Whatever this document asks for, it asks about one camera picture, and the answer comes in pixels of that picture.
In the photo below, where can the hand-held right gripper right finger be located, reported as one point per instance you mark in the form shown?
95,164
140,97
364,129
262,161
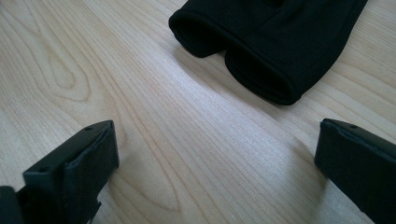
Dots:
361,168

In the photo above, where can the black glove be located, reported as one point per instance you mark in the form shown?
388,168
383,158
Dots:
295,62
199,31

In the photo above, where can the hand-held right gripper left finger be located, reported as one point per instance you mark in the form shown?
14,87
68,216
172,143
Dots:
77,168

